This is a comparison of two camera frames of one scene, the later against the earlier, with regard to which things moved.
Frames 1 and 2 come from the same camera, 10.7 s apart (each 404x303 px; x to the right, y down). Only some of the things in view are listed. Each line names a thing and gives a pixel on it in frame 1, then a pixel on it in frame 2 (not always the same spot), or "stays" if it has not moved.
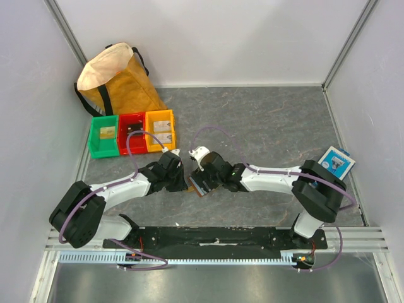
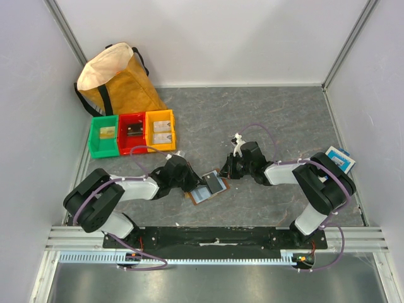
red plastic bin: [127, 124] stays
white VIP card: [164, 137] stays
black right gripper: [202, 182] → [230, 166]
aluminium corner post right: [351, 36] stays
